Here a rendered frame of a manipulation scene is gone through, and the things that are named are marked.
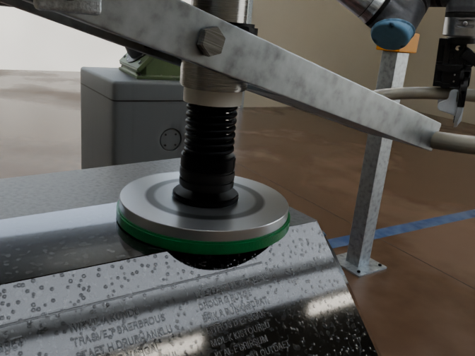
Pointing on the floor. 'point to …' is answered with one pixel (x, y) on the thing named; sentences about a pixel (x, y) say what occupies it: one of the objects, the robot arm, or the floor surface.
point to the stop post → (374, 172)
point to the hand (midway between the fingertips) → (458, 120)
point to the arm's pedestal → (129, 118)
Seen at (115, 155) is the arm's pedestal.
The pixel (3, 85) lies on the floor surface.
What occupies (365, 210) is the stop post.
